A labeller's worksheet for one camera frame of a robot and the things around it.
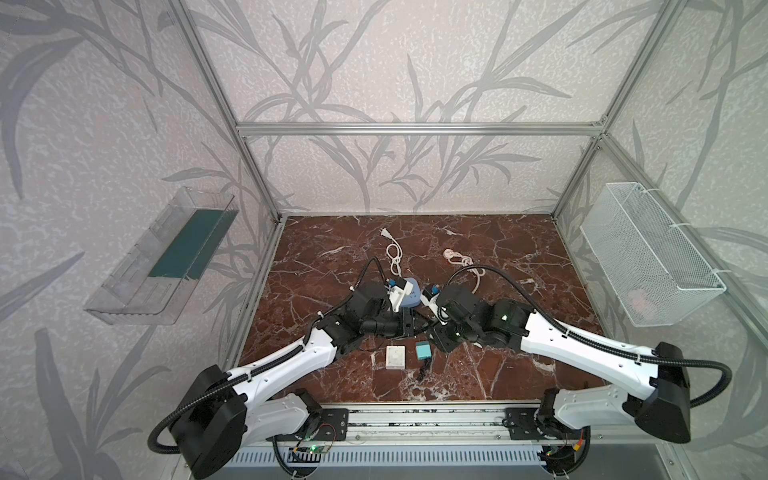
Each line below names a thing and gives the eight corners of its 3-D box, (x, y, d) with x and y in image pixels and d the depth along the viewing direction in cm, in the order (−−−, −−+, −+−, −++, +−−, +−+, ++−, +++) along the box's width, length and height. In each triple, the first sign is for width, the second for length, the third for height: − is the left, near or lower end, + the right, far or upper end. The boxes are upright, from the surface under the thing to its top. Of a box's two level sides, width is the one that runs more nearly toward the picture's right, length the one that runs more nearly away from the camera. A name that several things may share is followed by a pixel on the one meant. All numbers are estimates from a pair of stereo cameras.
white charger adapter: (385, 369, 84) (384, 366, 82) (386, 349, 88) (385, 345, 86) (405, 369, 84) (405, 366, 82) (405, 349, 88) (405, 345, 86)
